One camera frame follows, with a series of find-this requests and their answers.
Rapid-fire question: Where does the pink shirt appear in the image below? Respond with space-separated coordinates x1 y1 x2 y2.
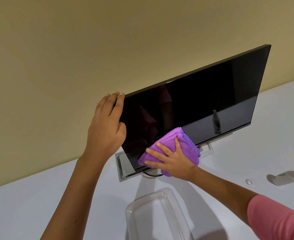
247 195 294 240

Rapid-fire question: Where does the black cable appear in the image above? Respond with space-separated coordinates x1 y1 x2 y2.
142 169 164 178

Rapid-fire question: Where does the person's right forearm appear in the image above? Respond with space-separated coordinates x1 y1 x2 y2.
189 166 258 225

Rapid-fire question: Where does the black Dell monitor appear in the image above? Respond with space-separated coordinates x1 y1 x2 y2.
119 44 272 172

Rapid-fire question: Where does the purple microfiber cloth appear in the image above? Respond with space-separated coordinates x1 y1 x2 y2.
138 127 201 177

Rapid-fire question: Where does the person's right hand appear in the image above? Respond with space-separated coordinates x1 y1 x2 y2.
144 137 198 182

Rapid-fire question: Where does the small white spray bottle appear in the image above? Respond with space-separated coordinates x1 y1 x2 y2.
274 170 294 187

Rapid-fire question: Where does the person's left forearm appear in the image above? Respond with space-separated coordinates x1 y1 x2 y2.
41 155 105 240

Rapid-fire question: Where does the grey desk cable box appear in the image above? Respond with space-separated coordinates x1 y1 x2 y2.
115 151 143 182

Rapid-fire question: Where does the person's left hand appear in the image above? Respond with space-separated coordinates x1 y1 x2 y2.
83 91 127 164

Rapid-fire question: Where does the clear plastic container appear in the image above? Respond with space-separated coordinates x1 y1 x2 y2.
125 188 195 240

